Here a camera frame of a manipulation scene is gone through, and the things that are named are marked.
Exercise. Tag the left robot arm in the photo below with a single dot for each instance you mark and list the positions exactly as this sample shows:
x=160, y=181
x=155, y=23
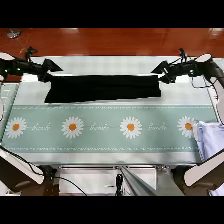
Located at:
x=20, y=65

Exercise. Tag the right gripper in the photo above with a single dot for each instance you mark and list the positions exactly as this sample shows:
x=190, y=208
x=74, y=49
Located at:
x=174, y=70

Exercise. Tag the light blue garment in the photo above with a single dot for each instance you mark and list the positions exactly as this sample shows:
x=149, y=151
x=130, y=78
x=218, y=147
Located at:
x=211, y=140

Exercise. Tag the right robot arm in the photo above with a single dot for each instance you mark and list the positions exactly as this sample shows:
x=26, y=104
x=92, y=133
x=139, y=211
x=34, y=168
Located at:
x=213, y=68

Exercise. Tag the silver frame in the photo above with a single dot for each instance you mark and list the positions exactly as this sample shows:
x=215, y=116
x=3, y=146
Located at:
x=136, y=181

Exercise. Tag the black garment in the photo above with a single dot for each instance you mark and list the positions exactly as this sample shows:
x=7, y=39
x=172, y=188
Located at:
x=103, y=88

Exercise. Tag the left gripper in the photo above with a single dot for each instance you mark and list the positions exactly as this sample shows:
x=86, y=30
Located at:
x=42, y=70

